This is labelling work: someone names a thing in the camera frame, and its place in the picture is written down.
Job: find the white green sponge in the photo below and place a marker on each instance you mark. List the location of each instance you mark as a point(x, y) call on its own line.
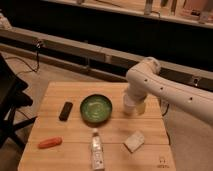
point(134, 141)

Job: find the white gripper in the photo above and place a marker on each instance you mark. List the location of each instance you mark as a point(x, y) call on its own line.
point(138, 98)

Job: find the clear plastic bottle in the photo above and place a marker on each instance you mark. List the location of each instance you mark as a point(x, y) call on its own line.
point(97, 156)

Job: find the green ceramic bowl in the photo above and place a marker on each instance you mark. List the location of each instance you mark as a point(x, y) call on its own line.
point(96, 108)

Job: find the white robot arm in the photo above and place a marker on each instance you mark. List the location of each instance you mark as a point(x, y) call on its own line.
point(143, 78)

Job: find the orange carrot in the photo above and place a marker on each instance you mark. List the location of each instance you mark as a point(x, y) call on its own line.
point(50, 143)

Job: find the black rectangular remote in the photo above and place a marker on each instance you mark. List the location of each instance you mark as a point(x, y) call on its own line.
point(65, 111)

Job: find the black office chair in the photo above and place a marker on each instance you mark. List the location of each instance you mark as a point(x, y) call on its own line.
point(12, 97)

